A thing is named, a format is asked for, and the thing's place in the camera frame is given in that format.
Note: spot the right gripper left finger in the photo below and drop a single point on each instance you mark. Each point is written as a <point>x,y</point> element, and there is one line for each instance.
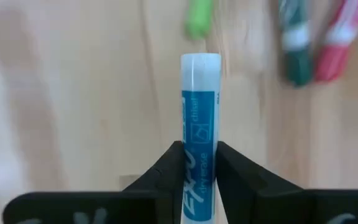
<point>148,202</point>

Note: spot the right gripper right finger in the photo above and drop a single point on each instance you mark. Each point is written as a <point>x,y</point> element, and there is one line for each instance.
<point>259,202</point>

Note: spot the teal Expo marker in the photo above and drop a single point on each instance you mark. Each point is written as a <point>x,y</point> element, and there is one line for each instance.
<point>200,109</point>

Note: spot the dark green Expo marker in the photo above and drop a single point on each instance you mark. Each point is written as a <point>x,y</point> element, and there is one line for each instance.
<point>297,56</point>

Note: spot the pink Expo marker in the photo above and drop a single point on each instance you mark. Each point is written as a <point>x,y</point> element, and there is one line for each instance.
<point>337,53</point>

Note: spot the light green Expo marker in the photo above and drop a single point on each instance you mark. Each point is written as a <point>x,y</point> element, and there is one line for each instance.
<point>199,18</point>

